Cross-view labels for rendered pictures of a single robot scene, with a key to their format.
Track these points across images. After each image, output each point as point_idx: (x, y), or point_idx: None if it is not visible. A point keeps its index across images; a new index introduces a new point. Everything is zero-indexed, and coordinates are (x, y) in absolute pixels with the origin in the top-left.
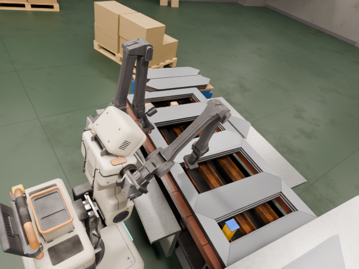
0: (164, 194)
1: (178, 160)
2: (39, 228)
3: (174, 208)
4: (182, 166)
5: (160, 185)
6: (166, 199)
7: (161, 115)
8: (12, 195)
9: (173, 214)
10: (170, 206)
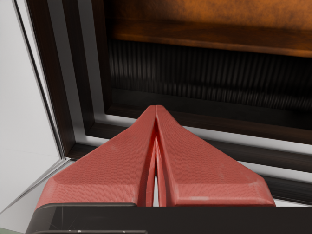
0: (181, 62)
1: (19, 141)
2: None
3: (278, 58)
4: (104, 90)
5: (128, 52)
6: (210, 65)
7: None
8: None
9: (299, 78)
10: (251, 71)
